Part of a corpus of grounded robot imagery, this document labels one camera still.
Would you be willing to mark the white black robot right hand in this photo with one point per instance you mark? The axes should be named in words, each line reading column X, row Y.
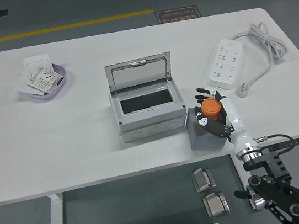
column 233, row 117

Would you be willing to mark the grey enclosure box with lid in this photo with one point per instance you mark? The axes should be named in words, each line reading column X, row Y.
column 150, row 117

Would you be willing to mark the plain white switch plate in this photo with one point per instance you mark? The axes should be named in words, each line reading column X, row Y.
column 36, row 61

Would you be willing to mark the black floor hatch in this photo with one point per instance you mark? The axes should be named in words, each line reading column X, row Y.
column 1, row 13

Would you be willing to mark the brown floor sign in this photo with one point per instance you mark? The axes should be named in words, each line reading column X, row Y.
column 177, row 14

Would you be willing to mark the grey cube with round hole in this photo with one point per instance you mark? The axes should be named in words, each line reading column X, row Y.
column 203, row 140

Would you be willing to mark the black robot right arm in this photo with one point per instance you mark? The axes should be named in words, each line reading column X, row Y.
column 272, row 192

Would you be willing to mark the white flat wall panel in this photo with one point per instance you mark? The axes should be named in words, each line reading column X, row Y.
column 22, row 82

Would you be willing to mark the orange cylinder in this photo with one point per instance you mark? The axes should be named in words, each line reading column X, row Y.
column 210, row 107

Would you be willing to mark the socket panel with printed back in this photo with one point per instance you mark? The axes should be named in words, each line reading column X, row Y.
column 43, row 79

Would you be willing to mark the purple plastic tray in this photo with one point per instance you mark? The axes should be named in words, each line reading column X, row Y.
column 52, row 94

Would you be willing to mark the small metal block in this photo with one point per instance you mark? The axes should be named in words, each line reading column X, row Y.
column 202, row 179
column 215, row 205

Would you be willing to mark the white power strip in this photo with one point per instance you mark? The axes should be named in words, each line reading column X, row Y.
column 224, row 62

